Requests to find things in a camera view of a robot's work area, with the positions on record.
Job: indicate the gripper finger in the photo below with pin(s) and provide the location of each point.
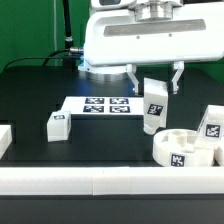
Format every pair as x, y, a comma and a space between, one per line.
131, 71
178, 68

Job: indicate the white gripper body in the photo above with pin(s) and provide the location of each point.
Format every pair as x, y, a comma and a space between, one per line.
194, 33

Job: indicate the round white stool seat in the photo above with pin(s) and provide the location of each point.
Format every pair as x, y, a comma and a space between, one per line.
175, 147

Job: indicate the black vertical cable post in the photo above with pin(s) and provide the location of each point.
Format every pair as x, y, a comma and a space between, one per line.
69, 62

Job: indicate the white marker base plate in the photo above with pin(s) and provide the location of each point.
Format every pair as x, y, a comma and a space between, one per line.
86, 105

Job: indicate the white right barrier wall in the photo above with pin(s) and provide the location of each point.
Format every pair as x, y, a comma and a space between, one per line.
219, 154

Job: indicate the white barrier wall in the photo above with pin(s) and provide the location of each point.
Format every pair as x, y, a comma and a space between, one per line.
111, 181
219, 154
5, 138

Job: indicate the white front barrier wall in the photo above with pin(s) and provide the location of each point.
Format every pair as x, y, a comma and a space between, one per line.
111, 181

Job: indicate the white left barrier wall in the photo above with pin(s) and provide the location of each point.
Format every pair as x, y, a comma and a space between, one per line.
5, 138

